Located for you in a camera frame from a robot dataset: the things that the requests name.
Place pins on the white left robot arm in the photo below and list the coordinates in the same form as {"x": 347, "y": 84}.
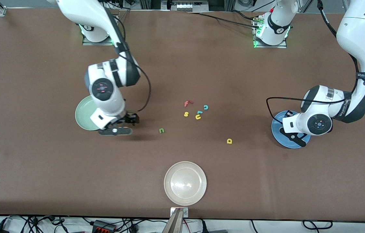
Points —
{"x": 360, "y": 38}

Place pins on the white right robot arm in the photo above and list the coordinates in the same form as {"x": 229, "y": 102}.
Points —
{"x": 103, "y": 89}

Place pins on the blue plate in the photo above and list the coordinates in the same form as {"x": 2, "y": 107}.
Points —
{"x": 278, "y": 136}

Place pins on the green plate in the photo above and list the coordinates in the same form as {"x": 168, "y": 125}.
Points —
{"x": 83, "y": 116}

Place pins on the red foam letter f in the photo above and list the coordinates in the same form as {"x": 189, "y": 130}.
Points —
{"x": 186, "y": 103}

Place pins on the white plate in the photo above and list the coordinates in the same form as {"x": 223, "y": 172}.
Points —
{"x": 185, "y": 183}

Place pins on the black orange power strip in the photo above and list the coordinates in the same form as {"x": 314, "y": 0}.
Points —
{"x": 103, "y": 226}

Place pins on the grey control box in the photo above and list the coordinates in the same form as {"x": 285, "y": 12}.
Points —
{"x": 185, "y": 6}

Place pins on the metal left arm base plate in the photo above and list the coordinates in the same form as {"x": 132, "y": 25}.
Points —
{"x": 270, "y": 46}

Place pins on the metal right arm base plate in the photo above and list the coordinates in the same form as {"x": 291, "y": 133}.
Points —
{"x": 98, "y": 43}

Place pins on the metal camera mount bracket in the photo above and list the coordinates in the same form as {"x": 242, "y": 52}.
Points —
{"x": 185, "y": 212}

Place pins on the metal camera post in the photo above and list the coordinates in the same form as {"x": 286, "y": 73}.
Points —
{"x": 173, "y": 225}

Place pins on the metal table corner bracket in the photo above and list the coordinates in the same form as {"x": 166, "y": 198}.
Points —
{"x": 0, "y": 12}

